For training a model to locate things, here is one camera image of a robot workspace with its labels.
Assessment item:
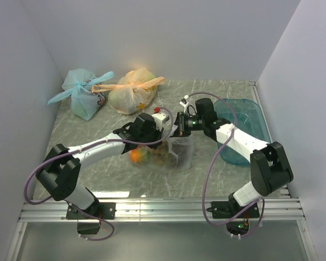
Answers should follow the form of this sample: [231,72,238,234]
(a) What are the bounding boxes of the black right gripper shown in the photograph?
[165,112,205,138]

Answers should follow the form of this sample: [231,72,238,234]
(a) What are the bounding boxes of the fake longan bunch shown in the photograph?
[149,145,170,165]

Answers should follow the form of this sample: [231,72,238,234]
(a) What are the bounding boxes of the orange green fake mango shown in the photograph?
[129,150,143,164]

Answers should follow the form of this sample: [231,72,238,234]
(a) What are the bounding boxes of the clear lemon-print plastic bag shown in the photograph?
[128,136,194,171]

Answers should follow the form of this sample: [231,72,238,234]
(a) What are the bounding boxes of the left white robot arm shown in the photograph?
[36,112,170,219]

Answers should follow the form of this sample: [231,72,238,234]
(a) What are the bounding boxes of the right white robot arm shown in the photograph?
[173,98,293,218]

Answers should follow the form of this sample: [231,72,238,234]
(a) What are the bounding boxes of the orange tied plastic bag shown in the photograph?
[91,68,165,115]

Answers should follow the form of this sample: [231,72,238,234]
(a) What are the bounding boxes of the blue tied plastic bag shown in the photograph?
[47,69,114,121]

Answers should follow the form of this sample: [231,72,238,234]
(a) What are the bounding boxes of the teal plastic tray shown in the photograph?
[213,98,271,167]

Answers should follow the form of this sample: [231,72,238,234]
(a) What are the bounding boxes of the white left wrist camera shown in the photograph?
[152,107,170,130]

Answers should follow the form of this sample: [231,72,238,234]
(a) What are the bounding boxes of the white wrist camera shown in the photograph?
[179,95,190,111]
[152,107,170,130]

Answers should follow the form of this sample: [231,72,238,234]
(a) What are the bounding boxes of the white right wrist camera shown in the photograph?
[179,95,190,111]

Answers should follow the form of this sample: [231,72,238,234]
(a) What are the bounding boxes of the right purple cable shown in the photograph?
[183,91,265,238]

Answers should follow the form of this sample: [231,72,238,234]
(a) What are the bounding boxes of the purple cable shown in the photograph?
[23,106,174,241]
[183,91,265,238]

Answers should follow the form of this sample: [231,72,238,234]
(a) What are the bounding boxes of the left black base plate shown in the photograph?
[66,202,116,220]

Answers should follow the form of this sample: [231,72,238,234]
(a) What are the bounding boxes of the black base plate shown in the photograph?
[206,200,260,219]
[66,202,116,220]

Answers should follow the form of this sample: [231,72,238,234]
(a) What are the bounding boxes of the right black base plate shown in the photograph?
[206,200,260,219]

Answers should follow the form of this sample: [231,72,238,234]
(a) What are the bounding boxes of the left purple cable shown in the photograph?
[23,106,174,241]

